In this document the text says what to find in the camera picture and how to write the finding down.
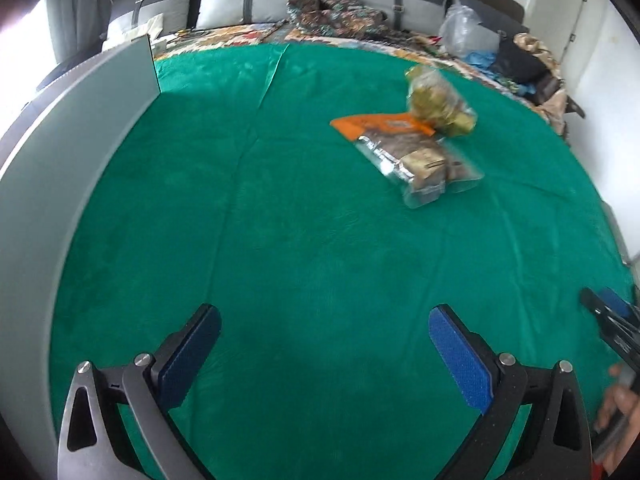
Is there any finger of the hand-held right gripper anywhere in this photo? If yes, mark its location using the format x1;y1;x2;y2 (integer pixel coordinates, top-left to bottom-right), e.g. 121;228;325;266
580;287;640;348
599;287;640;328

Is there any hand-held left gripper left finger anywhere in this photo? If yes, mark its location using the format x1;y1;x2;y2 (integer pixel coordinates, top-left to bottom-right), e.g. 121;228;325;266
57;302;223;480

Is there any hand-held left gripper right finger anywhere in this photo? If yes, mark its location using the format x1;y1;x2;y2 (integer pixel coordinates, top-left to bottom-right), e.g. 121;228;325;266
427;302;593;480

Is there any person's right hand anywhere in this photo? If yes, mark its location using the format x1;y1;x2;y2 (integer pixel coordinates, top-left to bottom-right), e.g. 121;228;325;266
594;364;640;476

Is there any green cloth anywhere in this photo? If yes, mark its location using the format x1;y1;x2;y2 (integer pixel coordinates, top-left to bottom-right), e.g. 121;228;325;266
47;42;636;480

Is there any clear brown snack packet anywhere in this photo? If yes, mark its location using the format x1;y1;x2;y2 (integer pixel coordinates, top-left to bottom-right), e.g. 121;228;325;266
354;132;485;209

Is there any beige patterned cloth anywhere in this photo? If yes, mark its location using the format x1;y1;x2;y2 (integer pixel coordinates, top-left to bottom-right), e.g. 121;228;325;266
515;32;586;136

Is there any grey board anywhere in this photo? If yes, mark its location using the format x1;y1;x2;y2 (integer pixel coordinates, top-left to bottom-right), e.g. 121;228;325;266
0;34;162;480

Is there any flat orange snack packet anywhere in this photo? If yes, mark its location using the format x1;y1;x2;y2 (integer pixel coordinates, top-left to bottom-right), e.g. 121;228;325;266
331;114;435;140

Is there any dark bag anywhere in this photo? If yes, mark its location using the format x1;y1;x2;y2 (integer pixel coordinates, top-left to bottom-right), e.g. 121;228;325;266
492;37;551;86

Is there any gold candy bag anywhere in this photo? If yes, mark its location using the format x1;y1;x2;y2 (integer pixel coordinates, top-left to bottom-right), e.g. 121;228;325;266
405;65;478;138

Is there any blue packet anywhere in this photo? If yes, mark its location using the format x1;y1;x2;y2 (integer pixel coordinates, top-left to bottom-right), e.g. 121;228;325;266
462;50;501;73

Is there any clear plastic bag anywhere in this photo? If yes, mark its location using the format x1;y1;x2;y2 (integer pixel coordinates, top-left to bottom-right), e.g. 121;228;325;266
440;5;501;56

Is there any printed blanket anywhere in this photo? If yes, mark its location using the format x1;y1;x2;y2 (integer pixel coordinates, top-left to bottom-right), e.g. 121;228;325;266
152;22;501;91

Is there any cream cloth bag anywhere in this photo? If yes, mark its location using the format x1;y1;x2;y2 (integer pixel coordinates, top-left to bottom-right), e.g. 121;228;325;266
102;12;166;53

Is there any grey curtain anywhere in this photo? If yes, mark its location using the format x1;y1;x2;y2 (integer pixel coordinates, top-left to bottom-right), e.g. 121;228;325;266
45;0;116;78

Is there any dark patterned cloth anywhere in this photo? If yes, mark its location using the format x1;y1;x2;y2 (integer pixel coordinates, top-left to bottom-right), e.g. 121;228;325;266
287;0;436;46

